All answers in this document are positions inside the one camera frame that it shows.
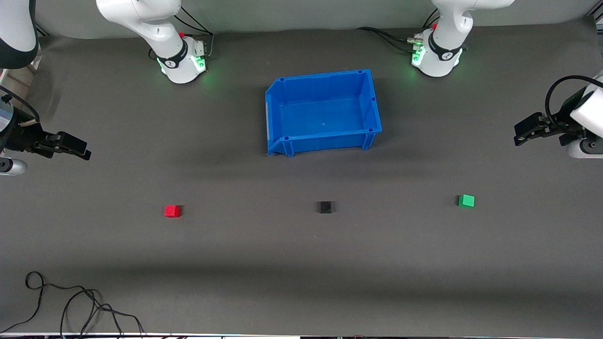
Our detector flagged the beige cardboard box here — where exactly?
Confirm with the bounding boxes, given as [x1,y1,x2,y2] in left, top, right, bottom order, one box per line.
[0,56,43,98]

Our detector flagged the blue plastic storage bin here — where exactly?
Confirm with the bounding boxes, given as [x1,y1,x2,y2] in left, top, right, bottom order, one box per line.
[265,69,383,157]

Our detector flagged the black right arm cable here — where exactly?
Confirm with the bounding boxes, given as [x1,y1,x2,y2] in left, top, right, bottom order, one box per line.
[0,86,42,125]

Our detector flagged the loose thin black cable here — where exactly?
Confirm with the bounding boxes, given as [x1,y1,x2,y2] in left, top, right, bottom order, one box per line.
[0,271,145,338]

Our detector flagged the black right arm base cables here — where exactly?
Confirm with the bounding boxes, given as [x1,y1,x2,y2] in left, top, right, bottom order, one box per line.
[173,5,215,59]

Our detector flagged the black arm base cables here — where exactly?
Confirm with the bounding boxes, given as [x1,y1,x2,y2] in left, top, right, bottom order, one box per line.
[355,9,439,55]
[173,5,215,59]

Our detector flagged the black left arm base cables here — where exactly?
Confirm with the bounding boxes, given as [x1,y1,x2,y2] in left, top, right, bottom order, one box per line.
[355,9,439,55]

